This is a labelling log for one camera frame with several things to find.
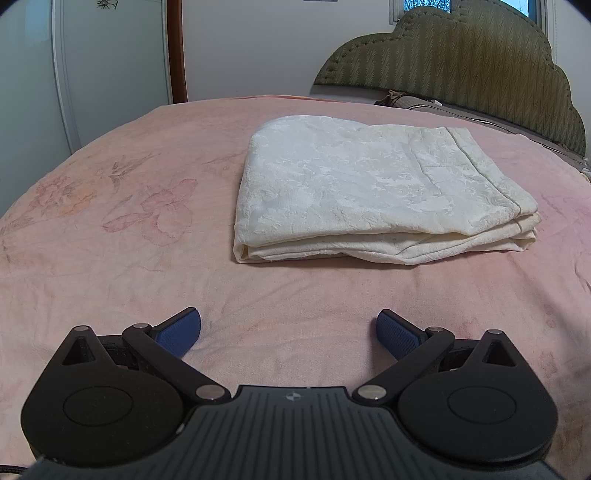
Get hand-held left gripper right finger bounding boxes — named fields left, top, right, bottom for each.
left=353, top=309, right=523, bottom=408

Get grey brown pillow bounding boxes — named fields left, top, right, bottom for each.
left=375, top=89, right=591, bottom=172

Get olive green padded headboard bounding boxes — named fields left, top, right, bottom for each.
left=313, top=0, right=587, bottom=158

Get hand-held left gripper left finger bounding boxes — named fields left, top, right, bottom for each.
left=59, top=307, right=232, bottom=408

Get pink floral bed sheet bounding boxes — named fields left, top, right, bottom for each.
left=0, top=95, right=591, bottom=468

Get frosted glass wardrobe door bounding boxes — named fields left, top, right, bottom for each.
left=0, top=0, right=174, bottom=160

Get brown wooden door frame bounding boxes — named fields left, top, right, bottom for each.
left=167, top=0, right=189, bottom=105

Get cream white pants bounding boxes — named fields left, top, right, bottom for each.
left=232, top=114, right=541, bottom=267

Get window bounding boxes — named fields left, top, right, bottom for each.
left=388, top=0, right=551, bottom=28

